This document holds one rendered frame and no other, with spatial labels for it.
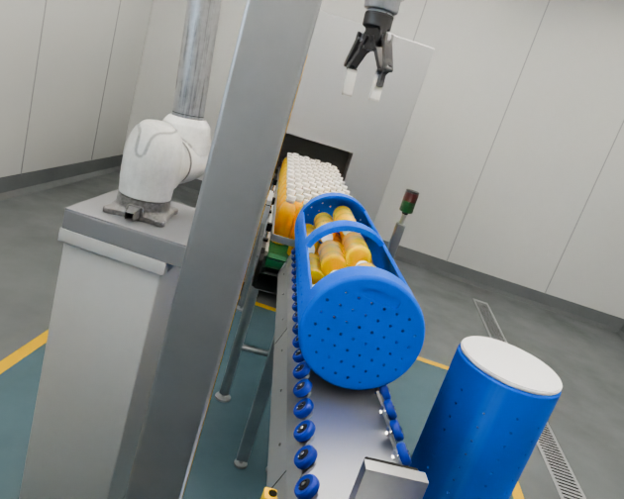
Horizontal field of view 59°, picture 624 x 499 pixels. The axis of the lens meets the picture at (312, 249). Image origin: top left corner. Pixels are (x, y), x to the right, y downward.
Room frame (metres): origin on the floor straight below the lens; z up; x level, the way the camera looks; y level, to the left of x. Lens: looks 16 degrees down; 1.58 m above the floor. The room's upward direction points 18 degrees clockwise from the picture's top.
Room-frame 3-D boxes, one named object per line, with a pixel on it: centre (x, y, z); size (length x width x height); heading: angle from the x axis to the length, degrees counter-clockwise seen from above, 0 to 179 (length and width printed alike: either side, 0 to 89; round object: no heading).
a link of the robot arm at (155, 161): (1.59, 0.53, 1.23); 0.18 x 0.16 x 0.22; 171
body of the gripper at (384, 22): (1.51, 0.01, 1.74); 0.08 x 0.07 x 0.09; 32
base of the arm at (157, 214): (1.56, 0.52, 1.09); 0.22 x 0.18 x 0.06; 4
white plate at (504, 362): (1.39, -0.61, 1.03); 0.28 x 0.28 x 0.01
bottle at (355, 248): (1.55, -0.12, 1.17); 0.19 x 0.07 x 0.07; 7
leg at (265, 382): (1.96, 0.02, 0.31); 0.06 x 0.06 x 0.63; 7
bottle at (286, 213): (2.26, 0.15, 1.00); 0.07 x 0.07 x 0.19
